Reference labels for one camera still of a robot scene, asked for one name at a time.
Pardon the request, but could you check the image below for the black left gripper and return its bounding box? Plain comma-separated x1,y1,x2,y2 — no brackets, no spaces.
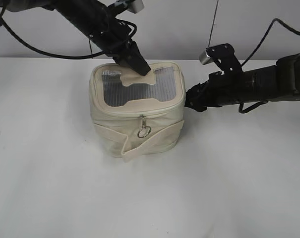
85,12,150,76

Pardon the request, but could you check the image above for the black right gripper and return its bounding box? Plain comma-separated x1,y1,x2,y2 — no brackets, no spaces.
184,71,243,112

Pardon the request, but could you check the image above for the cream zippered bag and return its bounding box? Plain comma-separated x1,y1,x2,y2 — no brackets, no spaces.
89,61,185,162

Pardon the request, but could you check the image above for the silver zipper pull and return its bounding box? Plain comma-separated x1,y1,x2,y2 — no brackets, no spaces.
137,115,152,139

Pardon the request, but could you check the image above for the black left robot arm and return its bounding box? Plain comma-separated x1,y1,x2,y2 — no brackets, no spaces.
0,0,150,76

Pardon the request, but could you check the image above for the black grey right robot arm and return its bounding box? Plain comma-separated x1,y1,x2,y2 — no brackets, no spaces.
185,53,300,114

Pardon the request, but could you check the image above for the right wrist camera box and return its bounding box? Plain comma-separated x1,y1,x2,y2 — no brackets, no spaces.
199,43,242,74

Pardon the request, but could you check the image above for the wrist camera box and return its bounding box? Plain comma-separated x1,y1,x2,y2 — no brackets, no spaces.
108,0,144,15
199,43,242,74

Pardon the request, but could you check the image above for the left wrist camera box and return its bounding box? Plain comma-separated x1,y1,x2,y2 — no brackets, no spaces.
108,0,144,15

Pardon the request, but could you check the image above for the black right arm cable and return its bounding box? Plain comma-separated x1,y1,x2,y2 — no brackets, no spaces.
239,18,300,67

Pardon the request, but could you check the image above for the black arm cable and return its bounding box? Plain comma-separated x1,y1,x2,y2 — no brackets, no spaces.
0,7,138,60
239,18,300,67

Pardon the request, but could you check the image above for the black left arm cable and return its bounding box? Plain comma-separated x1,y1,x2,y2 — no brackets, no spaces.
0,7,138,60

